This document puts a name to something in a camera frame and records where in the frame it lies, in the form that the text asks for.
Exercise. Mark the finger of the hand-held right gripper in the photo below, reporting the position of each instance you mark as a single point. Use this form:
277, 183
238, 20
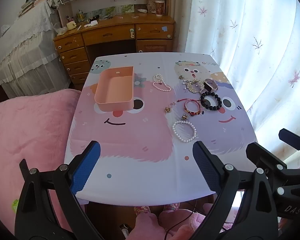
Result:
296, 142
267, 158

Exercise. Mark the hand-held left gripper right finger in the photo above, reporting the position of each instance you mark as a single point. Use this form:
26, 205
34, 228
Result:
206, 167

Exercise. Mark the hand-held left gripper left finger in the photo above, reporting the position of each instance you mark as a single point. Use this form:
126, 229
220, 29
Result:
86, 165

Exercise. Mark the pink plastic box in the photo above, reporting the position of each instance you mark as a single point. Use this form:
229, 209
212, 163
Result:
115, 91

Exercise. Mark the small gold charm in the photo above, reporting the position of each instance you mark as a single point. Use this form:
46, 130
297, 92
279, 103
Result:
184, 116

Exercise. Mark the pink plush blanket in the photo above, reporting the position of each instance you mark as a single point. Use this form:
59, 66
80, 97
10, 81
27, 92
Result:
27, 142

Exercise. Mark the small black white device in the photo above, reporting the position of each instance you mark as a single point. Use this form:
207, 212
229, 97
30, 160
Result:
125, 229

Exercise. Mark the person's pink plush pants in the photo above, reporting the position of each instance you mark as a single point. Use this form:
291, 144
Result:
147, 226

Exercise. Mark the white floral curtain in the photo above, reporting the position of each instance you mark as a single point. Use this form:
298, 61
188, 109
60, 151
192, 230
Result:
240, 42

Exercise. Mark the white lace cloth cover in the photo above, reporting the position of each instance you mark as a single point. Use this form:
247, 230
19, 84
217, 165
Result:
25, 47

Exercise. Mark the wooden desk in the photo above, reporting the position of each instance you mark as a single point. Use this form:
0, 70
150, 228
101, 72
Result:
110, 33

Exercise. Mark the clear plastic bag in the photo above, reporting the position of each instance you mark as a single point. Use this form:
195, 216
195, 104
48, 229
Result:
61, 31

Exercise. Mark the yellow mug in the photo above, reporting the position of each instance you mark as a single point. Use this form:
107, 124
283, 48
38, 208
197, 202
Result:
71, 25

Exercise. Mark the white crumpled tissue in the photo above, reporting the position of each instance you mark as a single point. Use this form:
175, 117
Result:
91, 24

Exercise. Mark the glass jar with pens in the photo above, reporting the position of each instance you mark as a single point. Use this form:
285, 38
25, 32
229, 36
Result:
80, 16

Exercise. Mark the white tube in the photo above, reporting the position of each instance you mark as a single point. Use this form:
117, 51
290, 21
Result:
142, 10

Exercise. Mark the red patterned paper cup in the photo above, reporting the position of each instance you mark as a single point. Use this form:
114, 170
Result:
160, 7

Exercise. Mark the stack of books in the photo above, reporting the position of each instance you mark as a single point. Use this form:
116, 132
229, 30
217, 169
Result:
31, 3

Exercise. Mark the patterned beige box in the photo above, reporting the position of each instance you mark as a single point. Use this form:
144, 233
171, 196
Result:
151, 4

